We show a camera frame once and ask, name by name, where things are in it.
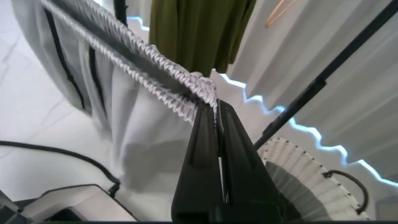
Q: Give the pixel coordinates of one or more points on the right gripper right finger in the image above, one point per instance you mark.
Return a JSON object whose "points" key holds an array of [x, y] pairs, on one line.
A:
{"points": [[245, 177]]}

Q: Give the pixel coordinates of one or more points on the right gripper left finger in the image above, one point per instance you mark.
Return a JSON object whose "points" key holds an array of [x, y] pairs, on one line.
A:
{"points": [[199, 174]]}

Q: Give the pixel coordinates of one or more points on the white curtain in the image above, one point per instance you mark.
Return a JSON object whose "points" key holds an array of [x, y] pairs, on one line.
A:
{"points": [[342, 77]]}

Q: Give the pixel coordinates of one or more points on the pink clothes hanger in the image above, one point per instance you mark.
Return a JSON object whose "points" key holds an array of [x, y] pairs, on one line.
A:
{"points": [[268, 24]]}

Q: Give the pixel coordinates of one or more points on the white laundry basket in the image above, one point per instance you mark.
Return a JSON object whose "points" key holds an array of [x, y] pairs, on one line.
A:
{"points": [[295, 155]]}

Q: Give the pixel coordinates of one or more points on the green shirt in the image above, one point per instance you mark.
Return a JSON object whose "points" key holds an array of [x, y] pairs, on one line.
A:
{"points": [[192, 31]]}

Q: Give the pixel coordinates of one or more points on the black clothes rack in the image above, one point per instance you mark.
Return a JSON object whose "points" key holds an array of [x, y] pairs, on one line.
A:
{"points": [[317, 84]]}

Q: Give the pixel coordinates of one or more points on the pale grey garment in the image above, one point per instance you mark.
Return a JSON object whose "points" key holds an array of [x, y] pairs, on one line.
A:
{"points": [[140, 140]]}

